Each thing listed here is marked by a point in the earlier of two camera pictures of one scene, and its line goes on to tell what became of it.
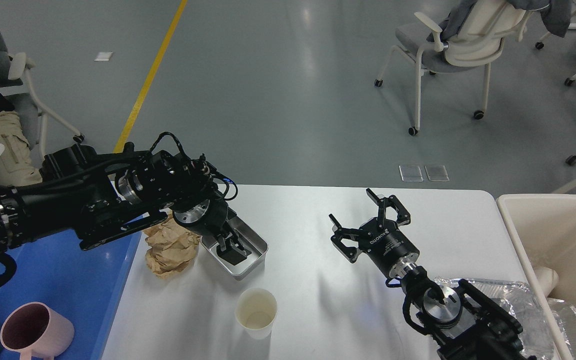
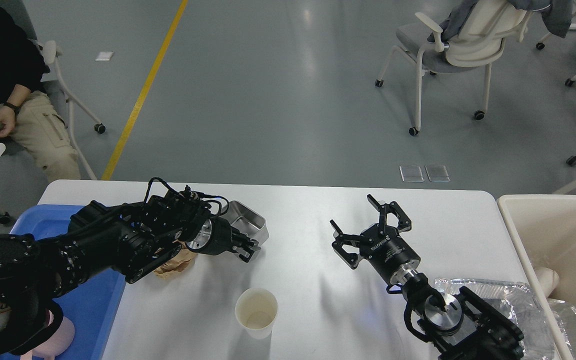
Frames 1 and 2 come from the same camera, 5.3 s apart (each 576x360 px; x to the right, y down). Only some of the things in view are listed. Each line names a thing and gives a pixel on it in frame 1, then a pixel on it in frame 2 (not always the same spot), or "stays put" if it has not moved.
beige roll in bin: (548, 279) stays put
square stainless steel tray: (250, 238) to (247, 221)
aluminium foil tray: (518, 299) stays put
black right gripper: (381, 239) stays put
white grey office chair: (478, 43) stays put
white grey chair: (6, 70) to (21, 11)
